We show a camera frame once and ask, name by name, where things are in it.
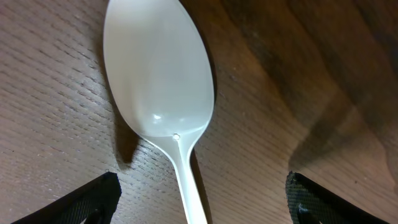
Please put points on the white plastic spoon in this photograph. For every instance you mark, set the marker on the white plastic spoon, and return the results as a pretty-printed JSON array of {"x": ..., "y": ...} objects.
[{"x": 160, "y": 77}]

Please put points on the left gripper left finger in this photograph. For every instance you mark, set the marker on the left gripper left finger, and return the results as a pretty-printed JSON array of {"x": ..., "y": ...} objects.
[{"x": 94, "y": 202}]

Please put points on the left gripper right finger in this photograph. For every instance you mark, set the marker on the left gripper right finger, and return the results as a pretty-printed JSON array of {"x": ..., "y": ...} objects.
[{"x": 309, "y": 202}]

